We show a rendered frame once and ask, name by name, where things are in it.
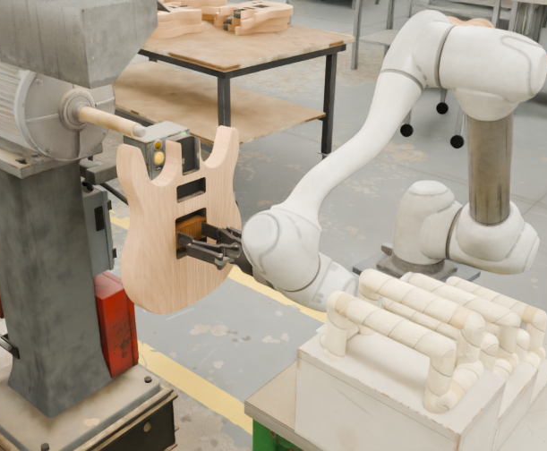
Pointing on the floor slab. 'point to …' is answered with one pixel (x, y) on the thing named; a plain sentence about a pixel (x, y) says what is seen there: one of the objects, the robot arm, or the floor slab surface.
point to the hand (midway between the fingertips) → (192, 234)
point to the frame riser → (151, 433)
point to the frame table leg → (264, 438)
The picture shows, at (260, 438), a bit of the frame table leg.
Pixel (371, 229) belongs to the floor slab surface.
